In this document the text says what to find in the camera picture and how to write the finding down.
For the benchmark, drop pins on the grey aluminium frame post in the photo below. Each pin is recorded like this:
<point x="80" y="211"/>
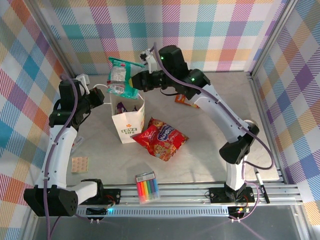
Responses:
<point x="272" y="37"/>
<point x="53" y="37"/>

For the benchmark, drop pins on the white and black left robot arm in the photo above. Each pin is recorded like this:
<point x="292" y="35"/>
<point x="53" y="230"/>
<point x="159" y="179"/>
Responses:
<point x="58" y="155"/>

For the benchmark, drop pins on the aluminium mounting rail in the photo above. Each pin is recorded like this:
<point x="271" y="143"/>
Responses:
<point x="180" y="195"/>

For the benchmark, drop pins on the clear tape roll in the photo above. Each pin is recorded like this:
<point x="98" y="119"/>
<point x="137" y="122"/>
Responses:
<point x="253" y="123"/>

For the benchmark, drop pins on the teal snack packet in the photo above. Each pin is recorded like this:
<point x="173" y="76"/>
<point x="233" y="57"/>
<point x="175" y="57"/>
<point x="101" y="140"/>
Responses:
<point x="120" y="80"/>

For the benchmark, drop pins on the black marker pen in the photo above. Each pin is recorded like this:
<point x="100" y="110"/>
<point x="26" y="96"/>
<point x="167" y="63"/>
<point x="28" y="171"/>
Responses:
<point x="262" y="186"/>

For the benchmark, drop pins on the small white paper label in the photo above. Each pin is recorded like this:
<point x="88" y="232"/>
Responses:
<point x="79" y="141"/>

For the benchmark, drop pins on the orange snack packet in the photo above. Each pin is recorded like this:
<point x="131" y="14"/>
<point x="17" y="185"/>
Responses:
<point x="180" y="99"/>

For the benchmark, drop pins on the white floral paper bag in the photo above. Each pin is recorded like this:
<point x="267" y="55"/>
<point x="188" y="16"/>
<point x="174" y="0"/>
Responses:
<point x="127" y="127"/>

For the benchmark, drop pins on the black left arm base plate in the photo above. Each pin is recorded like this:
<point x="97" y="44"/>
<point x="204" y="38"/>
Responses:
<point x="115" y="196"/>

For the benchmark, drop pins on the pack of coloured markers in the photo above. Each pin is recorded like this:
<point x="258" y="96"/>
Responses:
<point x="147" y="187"/>

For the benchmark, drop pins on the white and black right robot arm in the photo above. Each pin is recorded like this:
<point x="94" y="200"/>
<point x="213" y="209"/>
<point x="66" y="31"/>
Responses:
<point x="225" y="120"/>

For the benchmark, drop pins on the large red snack packet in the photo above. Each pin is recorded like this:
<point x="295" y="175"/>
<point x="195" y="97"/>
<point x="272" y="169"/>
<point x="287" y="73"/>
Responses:
<point x="160" y="142"/>

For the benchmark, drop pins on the aluminium table side rail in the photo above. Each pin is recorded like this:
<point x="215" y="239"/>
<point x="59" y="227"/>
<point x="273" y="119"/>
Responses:
<point x="254" y="82"/>

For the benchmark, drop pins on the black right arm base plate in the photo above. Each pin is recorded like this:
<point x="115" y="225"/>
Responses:
<point x="217" y="195"/>

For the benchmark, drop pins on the beige square note pad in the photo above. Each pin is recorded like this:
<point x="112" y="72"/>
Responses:
<point x="80" y="165"/>

